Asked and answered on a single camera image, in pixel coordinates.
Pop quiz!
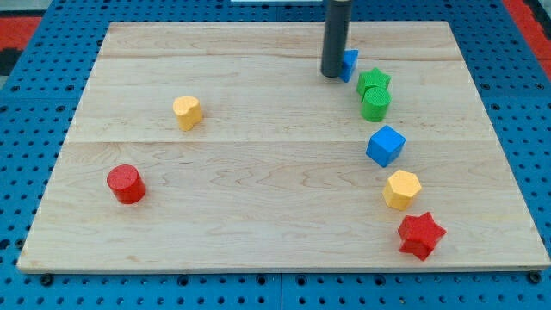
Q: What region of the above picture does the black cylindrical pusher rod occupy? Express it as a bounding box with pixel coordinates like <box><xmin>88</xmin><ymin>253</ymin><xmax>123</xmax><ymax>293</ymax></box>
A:
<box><xmin>320</xmin><ymin>0</ymin><xmax>353</xmax><ymax>78</ymax></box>

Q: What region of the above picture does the blue triangle block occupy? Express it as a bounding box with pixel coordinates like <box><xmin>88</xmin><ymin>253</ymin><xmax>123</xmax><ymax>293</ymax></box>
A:
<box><xmin>339</xmin><ymin>49</ymin><xmax>359</xmax><ymax>83</ymax></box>

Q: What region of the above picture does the green star block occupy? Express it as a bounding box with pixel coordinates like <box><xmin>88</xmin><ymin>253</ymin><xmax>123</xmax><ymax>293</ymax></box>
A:
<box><xmin>356</xmin><ymin>67</ymin><xmax>392</xmax><ymax>101</ymax></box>

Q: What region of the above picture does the green cylinder block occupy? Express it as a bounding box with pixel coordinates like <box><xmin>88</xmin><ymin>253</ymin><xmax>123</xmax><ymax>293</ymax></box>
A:
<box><xmin>361</xmin><ymin>87</ymin><xmax>392</xmax><ymax>122</ymax></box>

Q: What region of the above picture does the blue cube block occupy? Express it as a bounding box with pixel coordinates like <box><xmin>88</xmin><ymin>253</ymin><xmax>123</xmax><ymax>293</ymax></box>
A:
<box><xmin>366</xmin><ymin>125</ymin><xmax>406</xmax><ymax>167</ymax></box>

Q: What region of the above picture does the light wooden board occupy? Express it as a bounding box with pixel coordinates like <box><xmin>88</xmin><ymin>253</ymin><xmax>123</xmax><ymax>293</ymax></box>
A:
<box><xmin>17</xmin><ymin>22</ymin><xmax>550</xmax><ymax>274</ymax></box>

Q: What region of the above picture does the yellow heart block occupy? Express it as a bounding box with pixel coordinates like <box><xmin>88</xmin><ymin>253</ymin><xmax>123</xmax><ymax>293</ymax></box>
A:
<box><xmin>172</xmin><ymin>96</ymin><xmax>203</xmax><ymax>131</ymax></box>

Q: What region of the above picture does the yellow hexagon block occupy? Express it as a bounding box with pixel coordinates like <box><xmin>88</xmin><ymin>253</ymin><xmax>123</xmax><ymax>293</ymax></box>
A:
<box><xmin>382</xmin><ymin>170</ymin><xmax>422</xmax><ymax>211</ymax></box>

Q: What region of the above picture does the red star block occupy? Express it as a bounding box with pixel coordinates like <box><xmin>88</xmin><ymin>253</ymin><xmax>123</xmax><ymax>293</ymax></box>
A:
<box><xmin>398</xmin><ymin>212</ymin><xmax>447</xmax><ymax>261</ymax></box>

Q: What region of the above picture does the red cylinder block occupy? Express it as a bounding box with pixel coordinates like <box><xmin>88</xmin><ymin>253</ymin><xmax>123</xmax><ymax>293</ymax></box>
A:
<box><xmin>107</xmin><ymin>164</ymin><xmax>146</xmax><ymax>204</ymax></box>

